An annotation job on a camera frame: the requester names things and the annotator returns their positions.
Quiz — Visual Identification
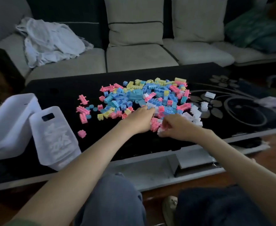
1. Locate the person's right leg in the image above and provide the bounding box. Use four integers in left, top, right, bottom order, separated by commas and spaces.
174, 185, 274, 226

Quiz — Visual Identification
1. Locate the black glass coffee table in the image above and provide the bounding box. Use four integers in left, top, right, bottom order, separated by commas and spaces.
0, 62, 276, 193

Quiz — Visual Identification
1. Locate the dark back cushion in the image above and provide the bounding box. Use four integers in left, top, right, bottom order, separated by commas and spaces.
25, 0, 108, 50

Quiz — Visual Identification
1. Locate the glossy brown shopping bag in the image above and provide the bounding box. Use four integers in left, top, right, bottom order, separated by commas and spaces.
0, 43, 25, 113

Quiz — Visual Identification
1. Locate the person's left hand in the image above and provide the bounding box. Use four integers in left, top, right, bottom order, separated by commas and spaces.
123, 105, 156, 134

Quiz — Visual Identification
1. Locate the lavender plastic bag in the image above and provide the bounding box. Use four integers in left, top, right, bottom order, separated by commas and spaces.
254, 96, 276, 108

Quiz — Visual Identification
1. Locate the white bin of white bricks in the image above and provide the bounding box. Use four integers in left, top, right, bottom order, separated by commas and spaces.
29, 106, 82, 171

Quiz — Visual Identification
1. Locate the blue cushion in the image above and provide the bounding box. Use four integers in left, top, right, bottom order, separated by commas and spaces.
250, 33, 276, 54

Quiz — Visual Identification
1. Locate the beige back cushion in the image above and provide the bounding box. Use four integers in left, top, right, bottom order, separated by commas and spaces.
171, 0, 229, 43
104, 0, 165, 47

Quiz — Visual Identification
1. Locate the green sleeve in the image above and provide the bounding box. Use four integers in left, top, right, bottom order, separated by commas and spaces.
5, 218, 42, 226

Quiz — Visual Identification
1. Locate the pile of colorful blocks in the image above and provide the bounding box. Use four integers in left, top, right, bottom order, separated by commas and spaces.
76, 77, 216, 139

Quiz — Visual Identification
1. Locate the person's right shoe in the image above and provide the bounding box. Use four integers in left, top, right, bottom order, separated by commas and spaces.
162, 196, 178, 226

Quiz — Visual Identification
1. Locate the person's left leg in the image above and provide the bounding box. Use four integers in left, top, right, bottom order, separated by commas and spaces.
73, 173, 148, 226

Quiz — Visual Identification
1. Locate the teal patterned cushion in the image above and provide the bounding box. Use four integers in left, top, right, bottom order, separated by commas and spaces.
224, 7, 276, 49

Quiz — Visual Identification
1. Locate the person's left forearm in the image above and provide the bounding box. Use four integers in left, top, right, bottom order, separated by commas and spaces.
11, 122, 138, 226

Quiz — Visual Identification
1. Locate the person's leg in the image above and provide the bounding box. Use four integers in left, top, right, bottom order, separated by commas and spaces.
73, 173, 148, 226
174, 185, 274, 226

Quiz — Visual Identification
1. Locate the crumpled white cloth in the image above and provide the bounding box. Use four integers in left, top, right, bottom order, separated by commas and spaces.
15, 17, 94, 68

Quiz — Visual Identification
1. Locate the person's right hand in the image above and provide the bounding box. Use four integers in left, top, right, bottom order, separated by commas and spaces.
157, 114, 210, 142

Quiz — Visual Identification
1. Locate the person's right forearm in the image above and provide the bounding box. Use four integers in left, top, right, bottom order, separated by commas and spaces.
199, 129, 276, 226

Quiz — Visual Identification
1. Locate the grey sofa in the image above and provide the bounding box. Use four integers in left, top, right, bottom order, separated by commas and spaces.
0, 0, 276, 85

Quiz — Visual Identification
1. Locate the pile of white blocks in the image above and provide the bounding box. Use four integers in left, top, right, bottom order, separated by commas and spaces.
43, 122, 74, 160

